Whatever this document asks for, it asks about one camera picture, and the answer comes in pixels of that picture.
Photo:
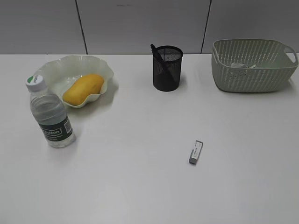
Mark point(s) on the grey white eraser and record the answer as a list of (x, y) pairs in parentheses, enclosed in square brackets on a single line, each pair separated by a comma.
[(195, 153)]

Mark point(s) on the black marker pen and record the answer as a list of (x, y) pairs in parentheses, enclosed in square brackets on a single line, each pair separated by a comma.
[(164, 58)]

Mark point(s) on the yellow mango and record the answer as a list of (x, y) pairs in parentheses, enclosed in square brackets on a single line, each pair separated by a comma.
[(82, 88)]

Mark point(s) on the waste paper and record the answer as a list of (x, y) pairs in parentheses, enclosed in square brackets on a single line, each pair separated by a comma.
[(242, 65)]

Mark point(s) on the translucent white wavy plate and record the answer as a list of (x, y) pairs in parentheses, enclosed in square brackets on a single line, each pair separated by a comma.
[(61, 74)]

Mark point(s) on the clear plastic water bottle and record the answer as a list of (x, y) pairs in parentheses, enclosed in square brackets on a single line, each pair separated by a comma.
[(50, 113)]

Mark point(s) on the black mesh pen holder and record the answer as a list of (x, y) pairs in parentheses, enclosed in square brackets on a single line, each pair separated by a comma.
[(165, 84)]

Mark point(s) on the pale green plastic basket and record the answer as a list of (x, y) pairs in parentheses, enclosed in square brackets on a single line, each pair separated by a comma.
[(275, 64)]

